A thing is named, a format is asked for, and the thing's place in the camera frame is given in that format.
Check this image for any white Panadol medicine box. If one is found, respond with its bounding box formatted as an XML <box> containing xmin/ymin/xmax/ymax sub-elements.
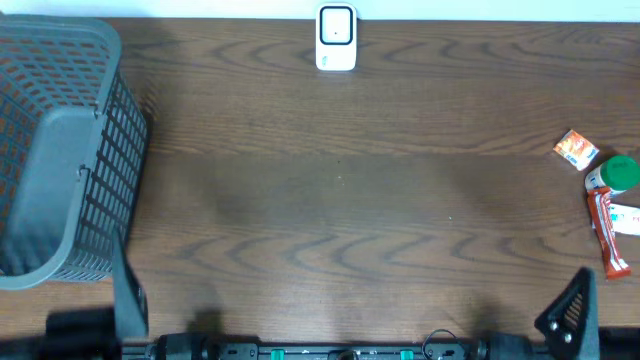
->
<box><xmin>609</xmin><ymin>204</ymin><xmax>640</xmax><ymax>236</ymax></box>

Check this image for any orange Top chocolate bar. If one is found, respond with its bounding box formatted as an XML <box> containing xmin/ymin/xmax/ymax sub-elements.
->
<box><xmin>587</xmin><ymin>187</ymin><xmax>632</xmax><ymax>280</ymax></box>

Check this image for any green-lidded white jar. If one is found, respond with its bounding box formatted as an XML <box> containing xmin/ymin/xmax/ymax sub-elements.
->
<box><xmin>585</xmin><ymin>155</ymin><xmax>639</xmax><ymax>195</ymax></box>

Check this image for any orange snack packet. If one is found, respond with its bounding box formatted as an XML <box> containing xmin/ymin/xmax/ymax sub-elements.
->
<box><xmin>553</xmin><ymin>129</ymin><xmax>599</xmax><ymax>171</ymax></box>

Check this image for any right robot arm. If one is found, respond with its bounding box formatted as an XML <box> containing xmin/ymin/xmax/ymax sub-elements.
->
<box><xmin>468</xmin><ymin>267</ymin><xmax>639</xmax><ymax>360</ymax></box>

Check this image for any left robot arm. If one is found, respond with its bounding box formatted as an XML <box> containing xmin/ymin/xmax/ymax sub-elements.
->
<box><xmin>1</xmin><ymin>229</ymin><xmax>149</xmax><ymax>359</ymax></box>

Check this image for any white barcode scanner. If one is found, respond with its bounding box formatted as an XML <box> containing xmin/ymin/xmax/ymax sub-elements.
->
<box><xmin>315</xmin><ymin>2</ymin><xmax>357</xmax><ymax>72</ymax></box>

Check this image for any grey plastic mesh basket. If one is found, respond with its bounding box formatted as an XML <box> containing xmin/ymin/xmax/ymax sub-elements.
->
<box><xmin>1</xmin><ymin>15</ymin><xmax>151</xmax><ymax>290</ymax></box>

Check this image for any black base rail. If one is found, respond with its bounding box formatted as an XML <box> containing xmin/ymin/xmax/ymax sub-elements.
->
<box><xmin>119</xmin><ymin>330</ymin><xmax>551</xmax><ymax>360</ymax></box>

